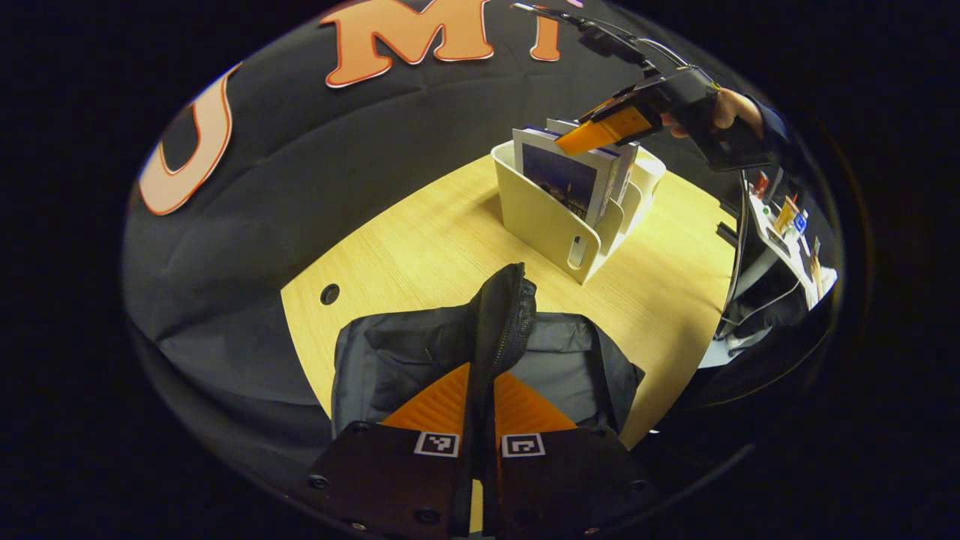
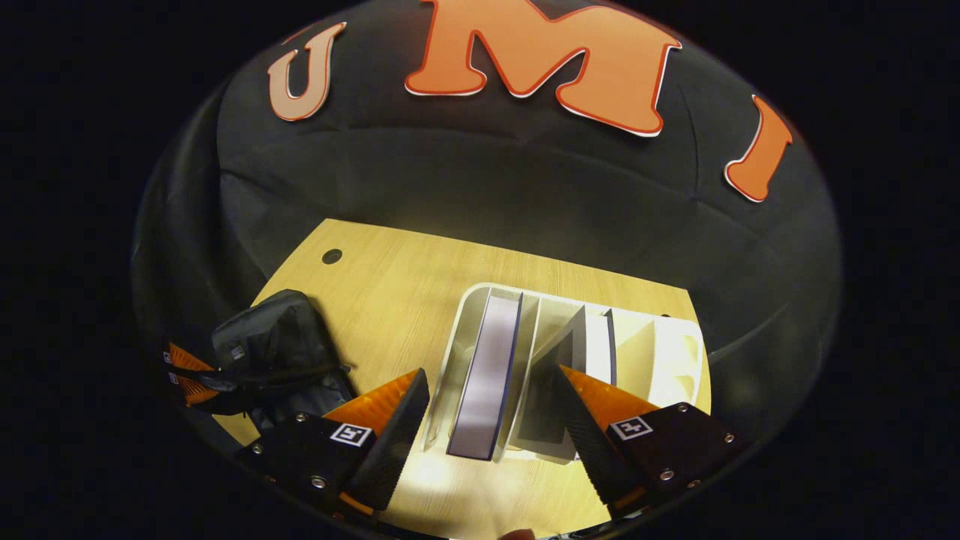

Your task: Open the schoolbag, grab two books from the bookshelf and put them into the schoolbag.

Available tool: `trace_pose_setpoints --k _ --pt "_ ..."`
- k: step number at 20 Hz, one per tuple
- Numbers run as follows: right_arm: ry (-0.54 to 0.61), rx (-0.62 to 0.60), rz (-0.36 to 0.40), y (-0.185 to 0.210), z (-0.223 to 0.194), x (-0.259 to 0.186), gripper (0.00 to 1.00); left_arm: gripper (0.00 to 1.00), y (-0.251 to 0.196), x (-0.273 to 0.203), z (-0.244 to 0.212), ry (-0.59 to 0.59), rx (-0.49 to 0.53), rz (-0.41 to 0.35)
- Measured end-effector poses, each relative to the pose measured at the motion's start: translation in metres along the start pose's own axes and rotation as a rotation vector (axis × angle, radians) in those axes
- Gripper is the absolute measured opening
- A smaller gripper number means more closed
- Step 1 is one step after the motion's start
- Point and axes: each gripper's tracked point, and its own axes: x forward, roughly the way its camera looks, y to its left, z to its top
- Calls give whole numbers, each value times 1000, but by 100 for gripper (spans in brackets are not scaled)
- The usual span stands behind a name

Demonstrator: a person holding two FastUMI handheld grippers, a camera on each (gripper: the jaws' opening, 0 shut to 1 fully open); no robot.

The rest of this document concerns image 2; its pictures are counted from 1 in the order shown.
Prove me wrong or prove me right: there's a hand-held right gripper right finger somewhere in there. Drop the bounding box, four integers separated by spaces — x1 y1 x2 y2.
559 365 751 518

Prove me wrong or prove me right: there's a blue cover book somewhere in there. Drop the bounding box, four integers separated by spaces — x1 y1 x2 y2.
448 291 524 461

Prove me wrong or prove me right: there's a white bookshelf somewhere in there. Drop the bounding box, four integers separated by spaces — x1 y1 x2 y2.
424 283 706 462

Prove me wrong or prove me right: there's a black schoolbag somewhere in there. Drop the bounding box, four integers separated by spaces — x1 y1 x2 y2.
211 289 357 436

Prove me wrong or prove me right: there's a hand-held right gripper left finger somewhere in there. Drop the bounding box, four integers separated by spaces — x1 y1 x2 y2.
240 367 432 518

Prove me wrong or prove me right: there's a grey portrait cover book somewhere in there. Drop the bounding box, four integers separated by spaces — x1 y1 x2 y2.
517 306 617 458

